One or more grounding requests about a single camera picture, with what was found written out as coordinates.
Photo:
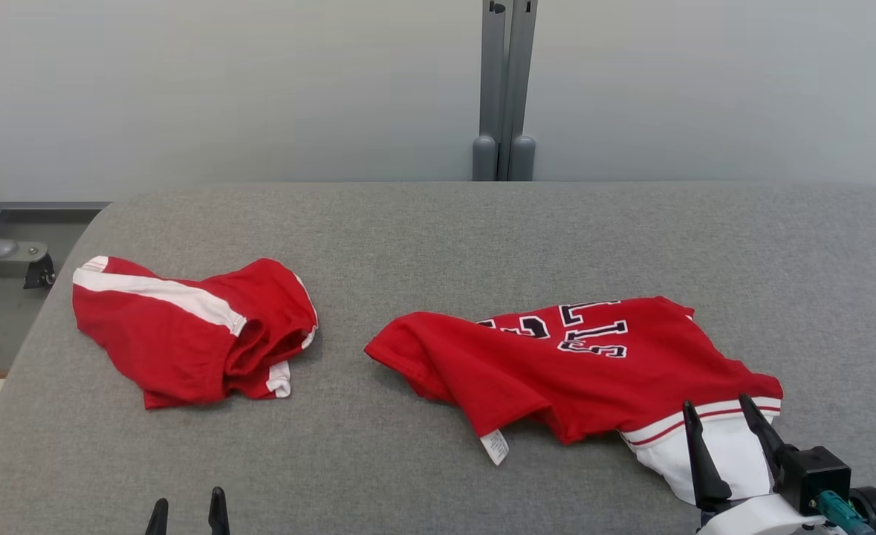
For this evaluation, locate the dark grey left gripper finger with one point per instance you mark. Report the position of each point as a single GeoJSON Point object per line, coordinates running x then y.
{"type": "Point", "coordinates": [218, 516]}
{"type": "Point", "coordinates": [157, 520]}

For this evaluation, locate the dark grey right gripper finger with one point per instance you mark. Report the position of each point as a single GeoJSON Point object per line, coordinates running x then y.
{"type": "Point", "coordinates": [767, 438]}
{"type": "Point", "coordinates": [705, 475]}

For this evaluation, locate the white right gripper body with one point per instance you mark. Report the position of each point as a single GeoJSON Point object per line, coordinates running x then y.
{"type": "Point", "coordinates": [757, 519]}

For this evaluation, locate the red basketball jersey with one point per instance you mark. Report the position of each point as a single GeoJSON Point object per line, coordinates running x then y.
{"type": "Point", "coordinates": [556, 386]}

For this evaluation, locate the red shorts with white stripe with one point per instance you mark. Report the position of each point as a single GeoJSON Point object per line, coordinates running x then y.
{"type": "Point", "coordinates": [170, 342]}

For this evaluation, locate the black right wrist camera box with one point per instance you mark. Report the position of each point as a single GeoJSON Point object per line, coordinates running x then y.
{"type": "Point", "coordinates": [816, 475]}

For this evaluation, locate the teal right camera connector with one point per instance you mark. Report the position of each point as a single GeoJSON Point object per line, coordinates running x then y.
{"type": "Point", "coordinates": [840, 514]}

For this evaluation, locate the grey metal partition post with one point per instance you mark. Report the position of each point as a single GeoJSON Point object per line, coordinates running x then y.
{"type": "Point", "coordinates": [491, 89]}
{"type": "Point", "coordinates": [521, 89]}

